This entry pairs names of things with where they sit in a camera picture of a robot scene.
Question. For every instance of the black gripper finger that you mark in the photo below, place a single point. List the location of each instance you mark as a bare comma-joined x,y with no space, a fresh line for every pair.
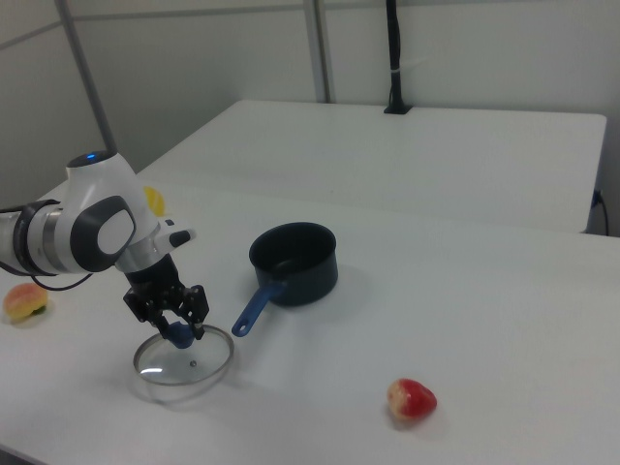
196,305
150,312

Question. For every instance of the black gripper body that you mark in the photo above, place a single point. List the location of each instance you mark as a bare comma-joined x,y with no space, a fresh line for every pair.
155,281

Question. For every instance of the glass lid with blue knob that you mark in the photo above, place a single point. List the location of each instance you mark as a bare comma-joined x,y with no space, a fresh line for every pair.
181,336

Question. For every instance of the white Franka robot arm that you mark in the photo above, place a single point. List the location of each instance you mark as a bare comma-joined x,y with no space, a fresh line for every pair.
87,218

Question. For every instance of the yellow toy melon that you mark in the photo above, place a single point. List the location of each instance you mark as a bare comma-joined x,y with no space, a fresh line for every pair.
156,199

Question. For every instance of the dark blue saucepan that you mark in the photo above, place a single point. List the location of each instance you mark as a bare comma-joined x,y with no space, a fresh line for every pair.
310,286

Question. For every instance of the toy peach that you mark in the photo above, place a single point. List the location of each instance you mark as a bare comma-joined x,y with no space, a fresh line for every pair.
19,302

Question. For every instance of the red toy strawberry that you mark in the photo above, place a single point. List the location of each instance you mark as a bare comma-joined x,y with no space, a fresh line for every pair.
412,398

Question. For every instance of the grey slanted partition post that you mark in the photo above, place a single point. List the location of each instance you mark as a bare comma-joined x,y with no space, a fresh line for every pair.
87,77

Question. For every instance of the grey upright partition post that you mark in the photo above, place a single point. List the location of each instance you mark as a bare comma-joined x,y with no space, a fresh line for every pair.
320,53

